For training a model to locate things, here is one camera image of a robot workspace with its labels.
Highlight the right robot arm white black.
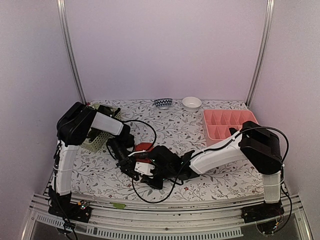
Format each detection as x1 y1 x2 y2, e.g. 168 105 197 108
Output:
134 121 287 218

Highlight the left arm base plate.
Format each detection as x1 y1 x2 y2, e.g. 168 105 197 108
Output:
48 200 93 223

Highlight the black striped underwear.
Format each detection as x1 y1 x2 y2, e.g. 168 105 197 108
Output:
228 127 239 136

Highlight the right aluminium frame post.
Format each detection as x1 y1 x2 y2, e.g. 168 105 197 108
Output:
245 0 275 109

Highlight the green tape piece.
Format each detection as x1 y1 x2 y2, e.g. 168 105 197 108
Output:
111 202 126 210

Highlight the left aluminium frame post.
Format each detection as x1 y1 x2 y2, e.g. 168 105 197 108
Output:
56 0 87 104

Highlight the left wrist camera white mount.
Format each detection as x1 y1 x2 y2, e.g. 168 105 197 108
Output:
128 150 150 159

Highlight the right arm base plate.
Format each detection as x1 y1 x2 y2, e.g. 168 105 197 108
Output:
241 202 285 223

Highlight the beige perforated plastic basket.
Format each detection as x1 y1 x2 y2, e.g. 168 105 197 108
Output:
81 103 121 153

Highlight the small white bowl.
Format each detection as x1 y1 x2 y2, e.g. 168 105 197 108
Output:
182 96 202 113

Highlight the red cloth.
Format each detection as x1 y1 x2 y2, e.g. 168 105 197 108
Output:
134 142 153 152

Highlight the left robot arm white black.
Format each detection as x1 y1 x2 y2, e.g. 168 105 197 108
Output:
50 102 134 217

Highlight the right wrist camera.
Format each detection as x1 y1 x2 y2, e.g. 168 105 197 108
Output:
134 161 155 177

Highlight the floral patterned table mat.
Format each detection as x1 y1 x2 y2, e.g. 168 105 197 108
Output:
71 99 264 203

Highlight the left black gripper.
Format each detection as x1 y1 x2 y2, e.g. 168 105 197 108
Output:
109 137 140 181

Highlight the blue white zigzag bowl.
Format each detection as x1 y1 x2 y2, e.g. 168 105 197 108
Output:
153 98 173 109

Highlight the pink divided organizer tray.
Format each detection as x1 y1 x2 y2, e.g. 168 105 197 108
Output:
202 109 258 147

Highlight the front aluminium rail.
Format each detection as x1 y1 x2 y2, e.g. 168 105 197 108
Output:
18 193 316 240

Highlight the aluminium frame post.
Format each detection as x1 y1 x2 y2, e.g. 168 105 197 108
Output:
245 0 275 109
56 0 87 104

